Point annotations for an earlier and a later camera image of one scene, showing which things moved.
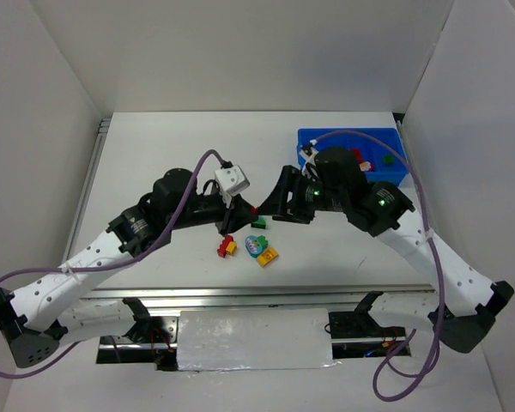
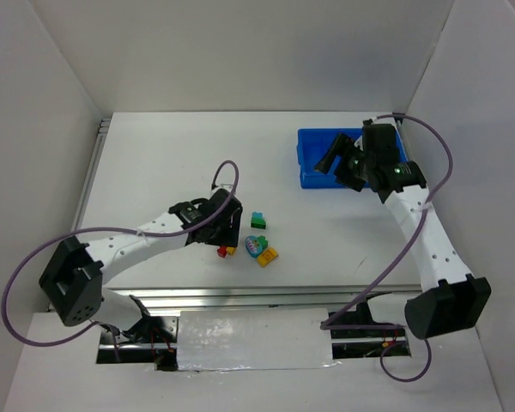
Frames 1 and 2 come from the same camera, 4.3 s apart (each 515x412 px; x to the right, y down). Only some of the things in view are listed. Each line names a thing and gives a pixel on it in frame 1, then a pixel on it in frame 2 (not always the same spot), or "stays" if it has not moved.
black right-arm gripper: (292, 196) to (348, 164)
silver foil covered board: (217, 340) stays
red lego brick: (221, 250) stays
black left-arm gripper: (227, 216) to (221, 232)
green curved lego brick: (260, 223) stays
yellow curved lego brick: (269, 255) stays
